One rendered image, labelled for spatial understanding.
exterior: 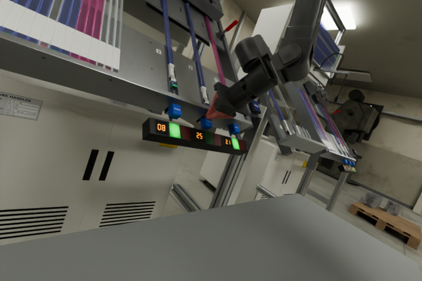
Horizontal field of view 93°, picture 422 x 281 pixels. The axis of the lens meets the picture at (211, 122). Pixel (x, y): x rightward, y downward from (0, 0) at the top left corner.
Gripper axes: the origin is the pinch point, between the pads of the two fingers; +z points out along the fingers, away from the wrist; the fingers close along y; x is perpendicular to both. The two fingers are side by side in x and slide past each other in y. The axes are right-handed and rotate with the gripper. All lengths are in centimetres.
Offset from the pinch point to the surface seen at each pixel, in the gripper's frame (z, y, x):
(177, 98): -0.8, 10.7, -1.2
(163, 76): 1.5, 12.7, -9.0
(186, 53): 163, -147, -267
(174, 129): 2.2, 10.1, 5.5
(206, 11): 0, -10, -55
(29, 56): 1.2, 37.0, -0.9
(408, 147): -44, -741, -86
